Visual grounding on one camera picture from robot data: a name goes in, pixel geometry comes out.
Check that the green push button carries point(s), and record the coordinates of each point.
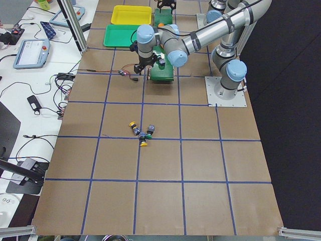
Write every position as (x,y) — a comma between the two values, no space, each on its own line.
(161,62)
(149,132)

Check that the aluminium frame post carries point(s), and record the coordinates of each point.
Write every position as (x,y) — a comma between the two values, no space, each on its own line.
(73,24)

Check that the green plastic tray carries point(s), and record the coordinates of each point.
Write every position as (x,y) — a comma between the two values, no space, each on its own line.
(120,35)

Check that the yellow push button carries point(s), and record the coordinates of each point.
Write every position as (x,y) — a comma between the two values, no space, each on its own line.
(135,128)
(142,139)

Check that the blue checked cloth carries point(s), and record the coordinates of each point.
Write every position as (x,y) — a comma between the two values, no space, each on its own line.
(49,31)

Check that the yellow plastic tray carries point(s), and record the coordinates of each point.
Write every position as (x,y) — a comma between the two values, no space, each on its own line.
(131,15)

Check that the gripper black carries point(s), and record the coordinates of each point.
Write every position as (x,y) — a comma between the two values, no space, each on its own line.
(166,3)
(146,61)

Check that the near teach pendant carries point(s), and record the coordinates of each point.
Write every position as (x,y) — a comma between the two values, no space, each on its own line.
(32,54)

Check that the black camera stand base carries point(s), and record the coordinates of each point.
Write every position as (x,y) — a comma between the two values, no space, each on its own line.
(28,176)

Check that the green conveyor belt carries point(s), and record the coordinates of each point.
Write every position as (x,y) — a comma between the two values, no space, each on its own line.
(162,70)

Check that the black power brick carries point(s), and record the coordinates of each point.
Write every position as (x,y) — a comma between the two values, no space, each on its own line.
(86,27)

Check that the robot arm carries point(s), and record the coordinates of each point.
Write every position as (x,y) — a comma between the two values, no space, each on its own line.
(227,20)
(214,9)

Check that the black power adapter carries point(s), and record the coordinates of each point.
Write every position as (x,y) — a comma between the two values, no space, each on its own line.
(34,103)

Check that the black usb hub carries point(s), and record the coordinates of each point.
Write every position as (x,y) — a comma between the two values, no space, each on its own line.
(65,76)

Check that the small motor controller board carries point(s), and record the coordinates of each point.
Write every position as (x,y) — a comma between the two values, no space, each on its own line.
(121,72)

